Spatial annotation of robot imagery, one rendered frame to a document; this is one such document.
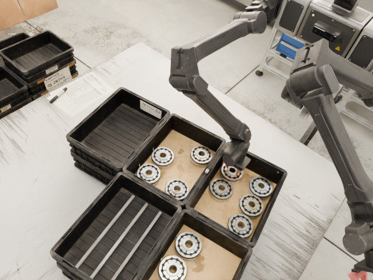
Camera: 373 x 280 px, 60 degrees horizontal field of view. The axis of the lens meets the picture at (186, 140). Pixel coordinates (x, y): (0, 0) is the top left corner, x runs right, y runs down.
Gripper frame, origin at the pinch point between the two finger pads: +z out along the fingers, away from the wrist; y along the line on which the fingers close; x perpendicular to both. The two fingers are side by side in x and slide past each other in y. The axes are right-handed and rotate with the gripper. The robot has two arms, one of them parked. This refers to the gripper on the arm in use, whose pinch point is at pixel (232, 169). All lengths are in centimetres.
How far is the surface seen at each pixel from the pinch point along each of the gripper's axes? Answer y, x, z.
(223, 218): 9.2, -20.4, 4.0
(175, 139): -31.6, -0.9, 3.9
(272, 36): -55, 177, 44
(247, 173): 5.7, 5.8, 4.2
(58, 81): -146, 13, 47
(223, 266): 19.9, -37.2, 3.9
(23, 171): -79, -55, 16
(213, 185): -2.4, -12.0, 1.0
